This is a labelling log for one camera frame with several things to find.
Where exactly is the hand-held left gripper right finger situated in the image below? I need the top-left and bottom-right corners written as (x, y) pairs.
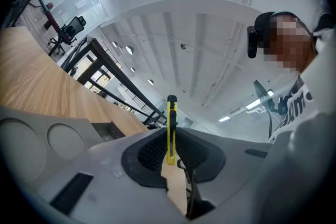
top-left (176, 127), bottom-right (274, 224)

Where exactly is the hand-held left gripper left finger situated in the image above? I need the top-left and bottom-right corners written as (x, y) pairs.
top-left (34, 127), bottom-right (190, 224)

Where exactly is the yellow utility knife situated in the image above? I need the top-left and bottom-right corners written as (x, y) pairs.
top-left (166, 94), bottom-right (179, 166)

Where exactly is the grey box with round recesses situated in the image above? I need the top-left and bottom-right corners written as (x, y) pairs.
top-left (0, 104), bottom-right (125, 188)

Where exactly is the person's white printed shirt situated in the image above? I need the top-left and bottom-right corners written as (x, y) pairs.
top-left (267, 13), bottom-right (336, 192)

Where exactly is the person's head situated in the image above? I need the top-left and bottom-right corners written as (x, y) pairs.
top-left (254, 10), bottom-right (317, 74)

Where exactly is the black office chair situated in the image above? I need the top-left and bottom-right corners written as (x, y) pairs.
top-left (48, 16), bottom-right (88, 56)

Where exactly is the red and black stand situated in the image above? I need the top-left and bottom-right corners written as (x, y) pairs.
top-left (28, 0), bottom-right (73, 44)

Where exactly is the black metal table frame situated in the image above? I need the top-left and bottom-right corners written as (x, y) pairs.
top-left (62, 37), bottom-right (169, 130)

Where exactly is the black head-mounted camera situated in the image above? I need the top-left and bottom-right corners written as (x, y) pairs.
top-left (246, 24), bottom-right (260, 59)

